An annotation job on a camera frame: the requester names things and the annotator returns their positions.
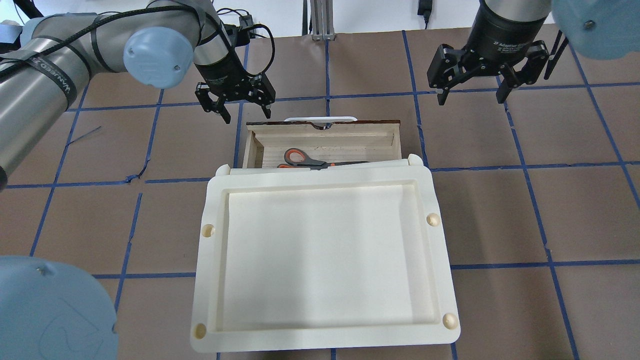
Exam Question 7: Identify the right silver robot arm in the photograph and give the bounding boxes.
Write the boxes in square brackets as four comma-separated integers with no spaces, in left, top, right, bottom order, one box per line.
[427,0,640,106]

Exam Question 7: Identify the cream plastic tray lid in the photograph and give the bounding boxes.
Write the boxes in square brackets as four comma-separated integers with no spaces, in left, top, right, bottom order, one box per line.
[190,153,461,353]

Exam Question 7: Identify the aluminium frame post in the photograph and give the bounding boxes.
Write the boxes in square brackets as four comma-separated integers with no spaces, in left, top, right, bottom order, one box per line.
[310,0,336,41]

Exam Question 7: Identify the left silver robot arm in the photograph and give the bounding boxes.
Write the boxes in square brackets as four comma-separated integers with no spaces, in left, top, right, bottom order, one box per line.
[1,0,275,360]

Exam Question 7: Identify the black power brick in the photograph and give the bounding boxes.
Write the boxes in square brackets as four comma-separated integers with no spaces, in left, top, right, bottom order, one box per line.
[417,0,434,18]

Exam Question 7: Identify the black power adapter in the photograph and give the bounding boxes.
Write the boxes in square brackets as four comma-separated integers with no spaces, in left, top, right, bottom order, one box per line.
[238,14,255,31]

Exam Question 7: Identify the wooden drawer with white handle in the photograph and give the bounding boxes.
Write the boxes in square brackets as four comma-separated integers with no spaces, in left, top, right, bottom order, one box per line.
[241,117,403,169]

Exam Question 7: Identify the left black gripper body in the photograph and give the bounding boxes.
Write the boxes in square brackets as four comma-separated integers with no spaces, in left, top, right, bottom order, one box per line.
[195,51,266,103]

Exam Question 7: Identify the orange grey scissors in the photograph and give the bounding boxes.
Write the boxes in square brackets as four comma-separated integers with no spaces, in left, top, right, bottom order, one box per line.
[276,148,366,170]

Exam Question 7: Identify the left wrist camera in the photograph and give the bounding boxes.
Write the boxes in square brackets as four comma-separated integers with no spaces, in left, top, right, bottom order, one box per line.
[221,23,256,50]

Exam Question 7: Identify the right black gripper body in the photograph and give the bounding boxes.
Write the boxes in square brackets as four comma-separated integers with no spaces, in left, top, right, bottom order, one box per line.
[460,0,543,76]

